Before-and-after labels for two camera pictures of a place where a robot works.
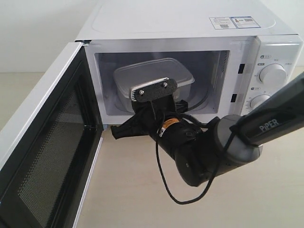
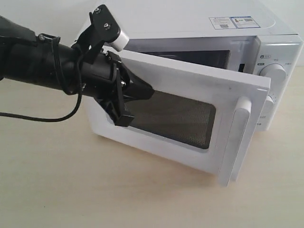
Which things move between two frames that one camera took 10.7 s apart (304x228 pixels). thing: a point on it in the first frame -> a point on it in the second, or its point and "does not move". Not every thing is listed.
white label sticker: (222, 23) does not move
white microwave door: (49, 146) -> (204, 118)
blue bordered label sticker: (244, 22) does not move
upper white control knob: (273, 75) does not move
